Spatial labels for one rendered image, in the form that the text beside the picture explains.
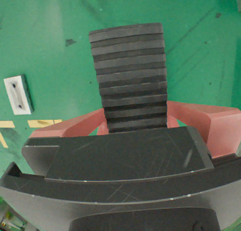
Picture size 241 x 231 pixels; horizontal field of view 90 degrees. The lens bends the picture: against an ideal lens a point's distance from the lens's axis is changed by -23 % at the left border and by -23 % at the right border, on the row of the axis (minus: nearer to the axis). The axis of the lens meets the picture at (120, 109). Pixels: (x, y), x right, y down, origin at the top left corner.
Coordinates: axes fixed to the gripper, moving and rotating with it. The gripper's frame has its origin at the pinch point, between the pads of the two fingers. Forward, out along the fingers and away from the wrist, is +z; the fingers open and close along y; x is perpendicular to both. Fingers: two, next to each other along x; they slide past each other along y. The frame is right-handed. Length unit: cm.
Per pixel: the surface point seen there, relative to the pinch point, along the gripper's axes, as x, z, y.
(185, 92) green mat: 0.4, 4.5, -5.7
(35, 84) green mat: -2.9, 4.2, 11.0
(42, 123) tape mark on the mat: 2.3, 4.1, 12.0
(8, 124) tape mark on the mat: 1.8, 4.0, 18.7
